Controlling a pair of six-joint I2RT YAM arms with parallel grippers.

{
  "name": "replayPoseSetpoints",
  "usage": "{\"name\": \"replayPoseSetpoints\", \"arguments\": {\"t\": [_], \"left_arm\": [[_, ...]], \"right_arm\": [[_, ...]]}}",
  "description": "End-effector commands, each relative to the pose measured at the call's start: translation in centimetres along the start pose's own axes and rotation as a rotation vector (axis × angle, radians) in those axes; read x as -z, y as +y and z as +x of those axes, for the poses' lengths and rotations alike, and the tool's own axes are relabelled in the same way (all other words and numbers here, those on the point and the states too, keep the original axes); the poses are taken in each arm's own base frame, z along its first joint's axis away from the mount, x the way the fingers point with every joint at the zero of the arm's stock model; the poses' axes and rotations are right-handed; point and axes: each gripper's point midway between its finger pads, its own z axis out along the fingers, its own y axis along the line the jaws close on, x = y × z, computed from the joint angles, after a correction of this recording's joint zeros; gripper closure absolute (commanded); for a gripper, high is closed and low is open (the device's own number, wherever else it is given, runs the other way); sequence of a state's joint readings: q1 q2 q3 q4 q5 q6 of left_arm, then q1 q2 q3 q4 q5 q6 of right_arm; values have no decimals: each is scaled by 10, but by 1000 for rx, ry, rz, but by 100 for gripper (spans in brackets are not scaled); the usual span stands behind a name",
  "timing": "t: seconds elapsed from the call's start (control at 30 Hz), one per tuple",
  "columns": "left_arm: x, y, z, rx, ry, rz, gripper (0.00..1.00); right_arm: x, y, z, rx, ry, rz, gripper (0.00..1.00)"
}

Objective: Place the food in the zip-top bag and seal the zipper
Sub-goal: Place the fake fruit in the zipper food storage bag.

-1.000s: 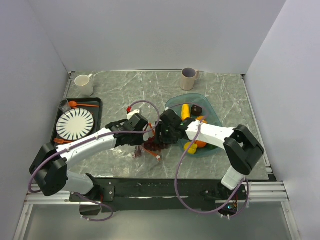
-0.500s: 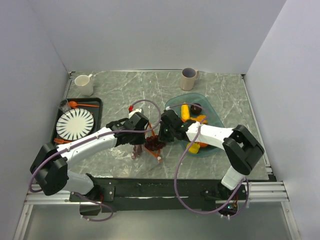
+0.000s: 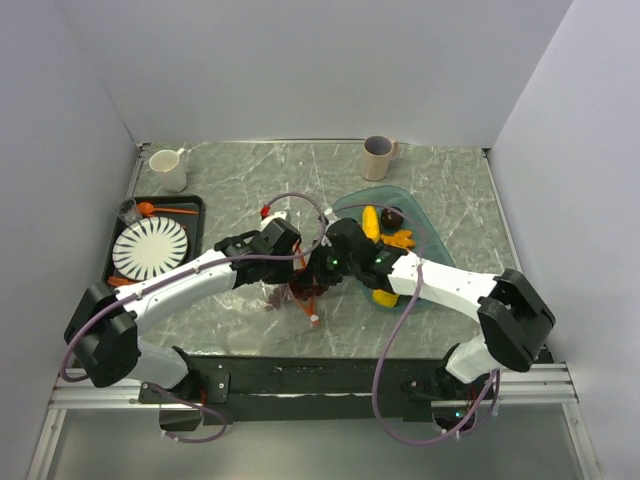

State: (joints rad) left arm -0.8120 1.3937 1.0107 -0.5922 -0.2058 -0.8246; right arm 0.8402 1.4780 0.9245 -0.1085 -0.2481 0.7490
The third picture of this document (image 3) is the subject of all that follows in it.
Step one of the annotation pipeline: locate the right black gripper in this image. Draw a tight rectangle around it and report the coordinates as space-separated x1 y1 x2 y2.
298 240 359 286

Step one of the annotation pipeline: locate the purple grape bunch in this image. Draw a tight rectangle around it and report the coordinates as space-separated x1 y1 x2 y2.
266 269 328 317

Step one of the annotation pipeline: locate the clear zip top bag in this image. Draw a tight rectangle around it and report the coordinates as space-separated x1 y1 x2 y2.
208 283 318 357

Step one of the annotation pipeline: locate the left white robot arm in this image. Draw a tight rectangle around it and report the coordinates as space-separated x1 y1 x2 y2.
64 218 301 402

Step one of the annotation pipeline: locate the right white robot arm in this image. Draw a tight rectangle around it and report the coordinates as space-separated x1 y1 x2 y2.
309 217 556 398

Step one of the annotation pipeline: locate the yellow squash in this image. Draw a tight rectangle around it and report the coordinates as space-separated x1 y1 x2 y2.
361 205 381 243

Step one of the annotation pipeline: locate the teal plastic tray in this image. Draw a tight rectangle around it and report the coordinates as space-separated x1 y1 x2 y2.
332 184 457 315

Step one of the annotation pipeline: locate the orange ginger root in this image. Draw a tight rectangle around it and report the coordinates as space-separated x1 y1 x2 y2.
380 230 416 250

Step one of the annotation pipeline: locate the dark purple plum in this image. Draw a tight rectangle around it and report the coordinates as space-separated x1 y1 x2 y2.
380 208 404 230

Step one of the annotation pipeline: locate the yellow lemon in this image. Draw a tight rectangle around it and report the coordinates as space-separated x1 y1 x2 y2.
372 290 399 308

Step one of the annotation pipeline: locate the beige mug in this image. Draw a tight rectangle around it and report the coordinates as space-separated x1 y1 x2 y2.
360 135 399 182

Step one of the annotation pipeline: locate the striped white plate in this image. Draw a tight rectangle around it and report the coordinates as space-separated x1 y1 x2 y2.
111 217 189 281

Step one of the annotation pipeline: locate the white cup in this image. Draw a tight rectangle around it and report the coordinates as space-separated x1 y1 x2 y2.
149 148 187 192

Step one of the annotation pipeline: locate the orange plastic spoon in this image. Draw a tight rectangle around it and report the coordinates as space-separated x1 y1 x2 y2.
136 202 199 216

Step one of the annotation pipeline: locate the black tray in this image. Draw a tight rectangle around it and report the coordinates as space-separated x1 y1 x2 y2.
102 195 205 289

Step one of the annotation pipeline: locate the clear plastic glass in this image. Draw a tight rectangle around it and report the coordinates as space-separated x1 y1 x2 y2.
118 198 142 226

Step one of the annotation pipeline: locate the orange plastic fork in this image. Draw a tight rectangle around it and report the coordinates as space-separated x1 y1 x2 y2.
107 276 133 287

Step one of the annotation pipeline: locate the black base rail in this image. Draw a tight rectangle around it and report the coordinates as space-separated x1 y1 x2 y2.
137 347 501 424

